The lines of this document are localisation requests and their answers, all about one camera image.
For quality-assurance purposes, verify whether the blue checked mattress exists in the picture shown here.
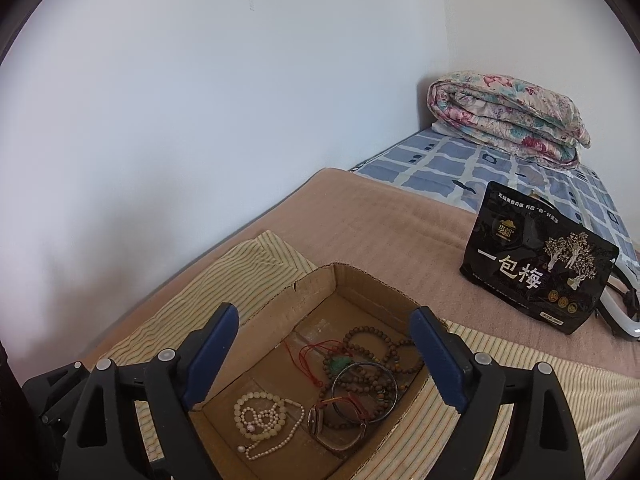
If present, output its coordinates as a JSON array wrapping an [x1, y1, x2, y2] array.
[[350, 127, 640, 261]]

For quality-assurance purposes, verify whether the white ring light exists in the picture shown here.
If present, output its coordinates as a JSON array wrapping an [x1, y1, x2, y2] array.
[[597, 260, 640, 343]]

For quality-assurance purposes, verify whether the white pearl necklace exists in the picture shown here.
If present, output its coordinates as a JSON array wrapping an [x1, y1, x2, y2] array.
[[240, 399, 306, 461]]

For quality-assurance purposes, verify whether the yellow striped cloth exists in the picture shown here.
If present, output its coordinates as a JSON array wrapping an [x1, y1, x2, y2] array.
[[97, 230, 640, 480]]

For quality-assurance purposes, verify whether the brown strap wristwatch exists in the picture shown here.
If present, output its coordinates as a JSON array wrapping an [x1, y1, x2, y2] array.
[[306, 400, 368, 453]]

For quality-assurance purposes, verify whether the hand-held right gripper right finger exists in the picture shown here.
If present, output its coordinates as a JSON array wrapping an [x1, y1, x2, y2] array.
[[409, 306, 586, 480]]

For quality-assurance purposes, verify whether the black snack bag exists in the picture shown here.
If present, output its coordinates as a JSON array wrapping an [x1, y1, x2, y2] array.
[[460, 181, 621, 336]]

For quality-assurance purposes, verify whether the folded floral quilt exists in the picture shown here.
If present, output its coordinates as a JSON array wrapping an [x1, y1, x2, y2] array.
[[427, 72, 592, 167]]

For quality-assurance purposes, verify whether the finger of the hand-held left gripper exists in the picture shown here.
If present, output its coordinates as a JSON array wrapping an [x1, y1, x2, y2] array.
[[21, 360, 93, 442]]

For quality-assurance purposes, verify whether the jade pendant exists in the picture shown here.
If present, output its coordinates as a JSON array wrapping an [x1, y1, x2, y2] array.
[[284, 340, 358, 388]]

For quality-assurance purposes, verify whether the cream bead bracelet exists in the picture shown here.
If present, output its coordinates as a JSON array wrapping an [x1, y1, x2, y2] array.
[[234, 392, 289, 443]]

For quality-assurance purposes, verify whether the brown wooden bead necklace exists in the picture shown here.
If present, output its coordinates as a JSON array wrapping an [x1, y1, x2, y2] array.
[[327, 325, 426, 431]]

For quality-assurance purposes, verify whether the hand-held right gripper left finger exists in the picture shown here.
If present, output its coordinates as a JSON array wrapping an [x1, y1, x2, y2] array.
[[60, 303, 240, 480]]

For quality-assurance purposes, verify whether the cardboard box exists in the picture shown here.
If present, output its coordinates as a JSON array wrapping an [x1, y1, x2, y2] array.
[[187, 261, 436, 480]]

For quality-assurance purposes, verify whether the dark thin bangle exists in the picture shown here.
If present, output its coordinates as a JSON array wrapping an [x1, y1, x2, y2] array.
[[330, 361, 399, 421]]

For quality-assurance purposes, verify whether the brown blanket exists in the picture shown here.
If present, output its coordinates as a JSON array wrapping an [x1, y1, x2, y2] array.
[[80, 167, 640, 376]]

